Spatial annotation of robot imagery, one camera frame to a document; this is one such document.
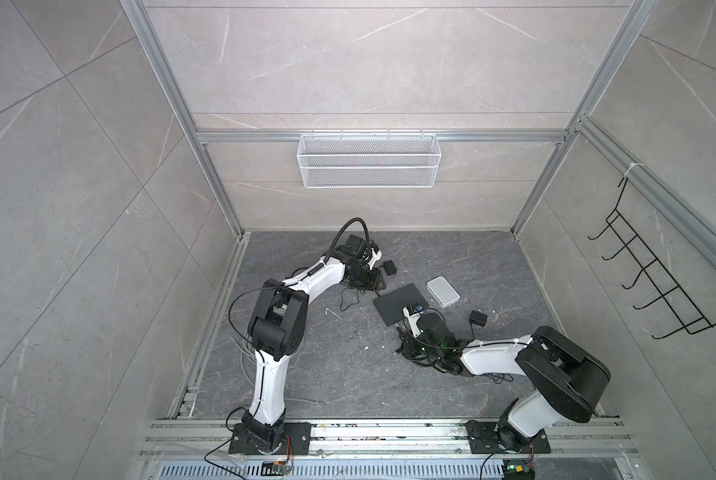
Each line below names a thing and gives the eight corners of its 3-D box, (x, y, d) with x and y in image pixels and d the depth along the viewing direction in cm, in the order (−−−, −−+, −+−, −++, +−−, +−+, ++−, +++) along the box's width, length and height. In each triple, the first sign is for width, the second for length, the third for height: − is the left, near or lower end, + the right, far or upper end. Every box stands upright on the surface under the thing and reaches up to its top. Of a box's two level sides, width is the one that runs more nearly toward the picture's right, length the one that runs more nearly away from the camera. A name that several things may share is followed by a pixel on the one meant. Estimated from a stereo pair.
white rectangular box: (442, 309, 100) (444, 305, 98) (424, 286, 106) (425, 282, 104) (460, 299, 102) (462, 295, 100) (441, 278, 108) (442, 273, 106)
